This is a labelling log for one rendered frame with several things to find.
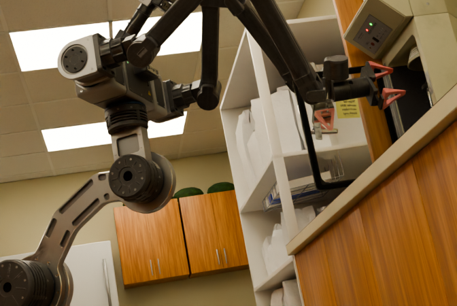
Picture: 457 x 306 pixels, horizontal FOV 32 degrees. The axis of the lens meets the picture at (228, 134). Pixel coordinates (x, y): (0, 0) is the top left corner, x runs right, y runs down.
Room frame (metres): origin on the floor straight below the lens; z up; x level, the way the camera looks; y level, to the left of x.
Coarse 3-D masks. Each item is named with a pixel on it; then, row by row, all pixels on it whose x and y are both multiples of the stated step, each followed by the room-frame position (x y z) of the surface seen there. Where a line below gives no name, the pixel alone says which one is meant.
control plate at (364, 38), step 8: (368, 16) 2.28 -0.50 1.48; (368, 24) 2.33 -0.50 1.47; (376, 24) 2.30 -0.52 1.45; (384, 24) 2.28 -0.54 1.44; (360, 32) 2.39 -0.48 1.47; (368, 32) 2.37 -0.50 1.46; (376, 32) 2.34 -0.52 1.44; (384, 32) 2.32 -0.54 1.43; (360, 40) 2.43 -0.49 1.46; (368, 40) 2.41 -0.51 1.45; (384, 40) 2.36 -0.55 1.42; (368, 48) 2.45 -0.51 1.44; (376, 48) 2.43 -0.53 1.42
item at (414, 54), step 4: (416, 44) 2.31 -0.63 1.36; (412, 48) 2.32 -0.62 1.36; (416, 48) 2.30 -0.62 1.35; (412, 52) 2.32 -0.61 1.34; (416, 52) 2.30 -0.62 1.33; (412, 56) 2.31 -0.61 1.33; (416, 56) 2.29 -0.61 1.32; (412, 60) 2.31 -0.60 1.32; (416, 60) 2.40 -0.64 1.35; (420, 60) 2.41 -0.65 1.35; (408, 64) 2.34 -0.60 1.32; (412, 64) 2.39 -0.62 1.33; (416, 64) 2.40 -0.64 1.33; (420, 64) 2.41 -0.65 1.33; (408, 68) 2.38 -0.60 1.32; (412, 68) 2.40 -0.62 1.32; (416, 68) 2.41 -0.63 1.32; (420, 68) 2.42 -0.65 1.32
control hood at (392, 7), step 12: (372, 0) 2.20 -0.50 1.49; (384, 0) 2.18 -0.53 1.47; (396, 0) 2.18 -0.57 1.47; (408, 0) 2.19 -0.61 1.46; (360, 12) 2.29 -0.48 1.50; (372, 12) 2.25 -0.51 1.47; (384, 12) 2.22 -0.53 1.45; (396, 12) 2.19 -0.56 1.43; (408, 12) 2.19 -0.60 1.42; (360, 24) 2.35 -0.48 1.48; (396, 24) 2.25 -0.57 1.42; (348, 36) 2.45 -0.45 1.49; (396, 36) 2.33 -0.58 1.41; (360, 48) 2.48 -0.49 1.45; (384, 48) 2.41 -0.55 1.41
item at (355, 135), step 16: (320, 112) 2.45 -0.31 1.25; (336, 112) 2.46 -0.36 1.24; (352, 112) 2.47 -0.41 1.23; (368, 112) 2.48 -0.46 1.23; (336, 128) 2.46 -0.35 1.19; (352, 128) 2.47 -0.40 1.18; (368, 128) 2.47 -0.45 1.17; (384, 128) 2.48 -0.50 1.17; (320, 144) 2.45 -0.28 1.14; (336, 144) 2.45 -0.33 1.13; (352, 144) 2.46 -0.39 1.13; (368, 144) 2.47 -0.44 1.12; (384, 144) 2.48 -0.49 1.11; (320, 160) 2.44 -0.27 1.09; (336, 160) 2.45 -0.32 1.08; (352, 160) 2.46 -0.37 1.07; (368, 160) 2.47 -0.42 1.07; (336, 176) 2.45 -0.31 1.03; (352, 176) 2.46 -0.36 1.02
